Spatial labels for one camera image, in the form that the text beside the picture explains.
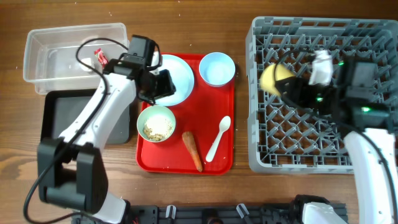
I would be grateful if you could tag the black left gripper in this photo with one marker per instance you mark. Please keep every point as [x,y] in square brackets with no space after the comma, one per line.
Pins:
[166,84]

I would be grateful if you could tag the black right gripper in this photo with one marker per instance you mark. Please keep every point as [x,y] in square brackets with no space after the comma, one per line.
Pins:
[292,90]

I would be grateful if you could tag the red snack wrapper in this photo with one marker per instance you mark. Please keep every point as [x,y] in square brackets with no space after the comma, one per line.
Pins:
[101,57]

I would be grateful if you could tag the light blue bowl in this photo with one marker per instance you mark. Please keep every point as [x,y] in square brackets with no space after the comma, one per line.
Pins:
[217,69]

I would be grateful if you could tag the white plastic spoon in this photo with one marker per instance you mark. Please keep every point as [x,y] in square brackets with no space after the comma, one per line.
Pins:
[224,125]

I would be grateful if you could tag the yellow plastic cup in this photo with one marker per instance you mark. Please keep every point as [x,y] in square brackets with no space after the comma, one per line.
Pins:
[270,75]

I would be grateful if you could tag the white tissue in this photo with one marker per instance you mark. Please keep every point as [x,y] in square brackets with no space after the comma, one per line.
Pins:
[87,65]

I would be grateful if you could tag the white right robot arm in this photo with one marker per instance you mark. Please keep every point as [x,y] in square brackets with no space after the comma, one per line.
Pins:
[366,127]

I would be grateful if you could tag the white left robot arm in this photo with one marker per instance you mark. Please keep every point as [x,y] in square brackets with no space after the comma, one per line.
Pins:
[71,171]

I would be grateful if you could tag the grey plastic dishwasher rack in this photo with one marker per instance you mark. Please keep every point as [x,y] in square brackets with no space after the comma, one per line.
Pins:
[282,140]

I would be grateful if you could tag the clear plastic waste bin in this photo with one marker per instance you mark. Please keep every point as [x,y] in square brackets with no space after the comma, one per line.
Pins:
[49,58]

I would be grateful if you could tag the light blue plate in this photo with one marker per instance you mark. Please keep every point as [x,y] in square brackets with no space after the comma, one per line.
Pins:
[182,77]

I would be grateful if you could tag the green bowl with food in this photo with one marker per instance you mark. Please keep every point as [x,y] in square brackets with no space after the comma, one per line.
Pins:
[156,123]

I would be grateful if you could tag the orange carrot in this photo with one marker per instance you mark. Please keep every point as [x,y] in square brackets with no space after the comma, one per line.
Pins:
[189,142]

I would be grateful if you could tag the red plastic serving tray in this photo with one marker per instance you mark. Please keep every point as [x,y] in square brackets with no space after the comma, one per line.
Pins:
[200,114]

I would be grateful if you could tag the black rectangular tray bin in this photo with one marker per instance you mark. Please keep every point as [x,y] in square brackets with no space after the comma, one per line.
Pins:
[62,107]

